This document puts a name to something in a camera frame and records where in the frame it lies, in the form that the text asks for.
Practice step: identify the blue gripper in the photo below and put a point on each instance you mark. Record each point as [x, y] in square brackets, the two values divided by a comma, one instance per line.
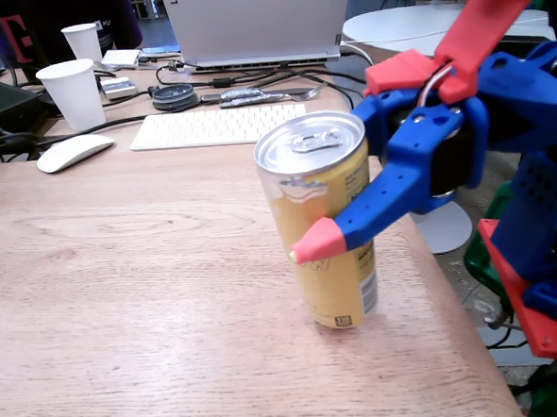
[410, 163]

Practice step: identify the yellow energy drink can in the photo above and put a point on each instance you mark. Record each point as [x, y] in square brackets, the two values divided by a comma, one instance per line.
[331, 290]

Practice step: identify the blue and red robot arm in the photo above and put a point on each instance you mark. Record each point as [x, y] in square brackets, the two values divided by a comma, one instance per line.
[540, 230]

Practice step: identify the metal fork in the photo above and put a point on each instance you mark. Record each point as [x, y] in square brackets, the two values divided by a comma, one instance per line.
[311, 93]

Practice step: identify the foil wrapped bundle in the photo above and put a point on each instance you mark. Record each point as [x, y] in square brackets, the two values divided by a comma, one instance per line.
[245, 97]

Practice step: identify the white keyboard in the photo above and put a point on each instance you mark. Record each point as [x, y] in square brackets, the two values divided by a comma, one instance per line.
[198, 128]

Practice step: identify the silver laptop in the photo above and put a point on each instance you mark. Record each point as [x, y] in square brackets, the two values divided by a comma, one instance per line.
[257, 21]

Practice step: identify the round dark tin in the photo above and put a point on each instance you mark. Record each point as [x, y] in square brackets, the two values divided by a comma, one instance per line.
[174, 97]

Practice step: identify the silver power bank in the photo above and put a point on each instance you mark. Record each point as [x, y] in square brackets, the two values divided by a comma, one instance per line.
[119, 88]

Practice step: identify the white adapter box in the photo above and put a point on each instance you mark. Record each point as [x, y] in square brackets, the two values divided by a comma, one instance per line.
[120, 59]

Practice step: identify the purple NYU garment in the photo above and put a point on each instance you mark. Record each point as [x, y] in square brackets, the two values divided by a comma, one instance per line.
[120, 15]

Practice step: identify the white computer mouse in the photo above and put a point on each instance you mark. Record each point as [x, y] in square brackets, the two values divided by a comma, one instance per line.
[74, 152]

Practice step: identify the large white paper cup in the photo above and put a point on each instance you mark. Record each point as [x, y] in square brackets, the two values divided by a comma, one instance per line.
[75, 95]

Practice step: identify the small white paper cup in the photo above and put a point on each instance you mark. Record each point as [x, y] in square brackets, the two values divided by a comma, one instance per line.
[84, 43]

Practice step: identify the black bag magenta letter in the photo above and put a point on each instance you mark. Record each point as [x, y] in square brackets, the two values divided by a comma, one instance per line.
[35, 25]

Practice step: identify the white round pedestal table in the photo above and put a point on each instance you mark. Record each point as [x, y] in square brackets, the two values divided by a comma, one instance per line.
[380, 22]

